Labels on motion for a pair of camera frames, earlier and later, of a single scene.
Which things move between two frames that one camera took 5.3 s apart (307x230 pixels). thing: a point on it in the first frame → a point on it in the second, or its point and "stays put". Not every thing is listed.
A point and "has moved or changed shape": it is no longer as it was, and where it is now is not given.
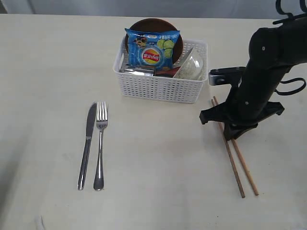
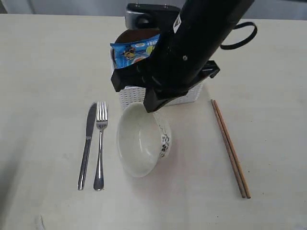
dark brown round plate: [158, 24] → [133, 35]
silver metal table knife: [90, 130] stays put
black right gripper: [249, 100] → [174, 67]
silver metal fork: [101, 119] stays put
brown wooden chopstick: [241, 190] stays put
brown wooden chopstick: [242, 163] → [242, 180]
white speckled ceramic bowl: [192, 67] has moved or changed shape
